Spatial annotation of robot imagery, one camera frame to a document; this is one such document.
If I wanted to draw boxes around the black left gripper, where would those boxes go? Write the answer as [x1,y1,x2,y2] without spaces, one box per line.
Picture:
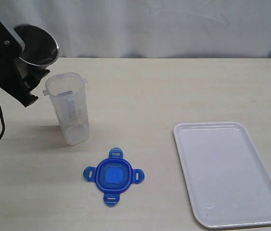
[0,41,50,107]

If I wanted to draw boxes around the stainless steel cup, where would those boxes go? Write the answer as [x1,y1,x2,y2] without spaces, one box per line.
[14,24,60,77]

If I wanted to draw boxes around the blue four-tab container lid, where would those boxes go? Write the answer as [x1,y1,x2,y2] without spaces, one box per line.
[83,147,145,207]

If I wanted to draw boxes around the clear plastic container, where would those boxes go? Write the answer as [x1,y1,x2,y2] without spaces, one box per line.
[43,72,89,145]

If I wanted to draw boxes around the white plastic tray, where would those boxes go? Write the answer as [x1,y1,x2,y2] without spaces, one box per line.
[173,121,271,229]

